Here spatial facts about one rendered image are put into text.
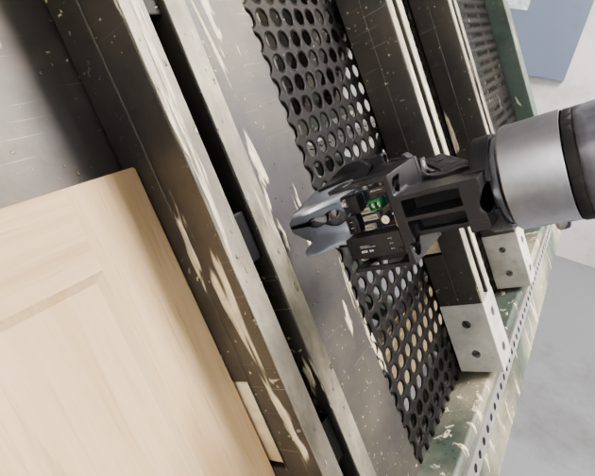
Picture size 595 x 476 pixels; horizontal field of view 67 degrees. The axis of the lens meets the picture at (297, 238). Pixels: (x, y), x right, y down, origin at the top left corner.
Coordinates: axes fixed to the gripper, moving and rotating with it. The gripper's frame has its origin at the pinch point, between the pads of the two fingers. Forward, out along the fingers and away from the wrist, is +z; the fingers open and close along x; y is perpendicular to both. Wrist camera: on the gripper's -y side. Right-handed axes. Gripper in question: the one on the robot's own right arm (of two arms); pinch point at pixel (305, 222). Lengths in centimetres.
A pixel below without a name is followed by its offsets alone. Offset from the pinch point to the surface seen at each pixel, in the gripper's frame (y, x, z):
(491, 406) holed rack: -22.9, 40.1, -3.2
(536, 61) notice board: -279, 0, 13
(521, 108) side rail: -129, 8, 1
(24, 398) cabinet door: 28.8, -0.3, 0.7
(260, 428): 15.5, 12.7, 0.2
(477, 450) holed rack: -13.5, 40.1, -3.3
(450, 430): -14.7, 38.0, 0.2
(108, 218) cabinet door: 19.7, -7.8, 0.4
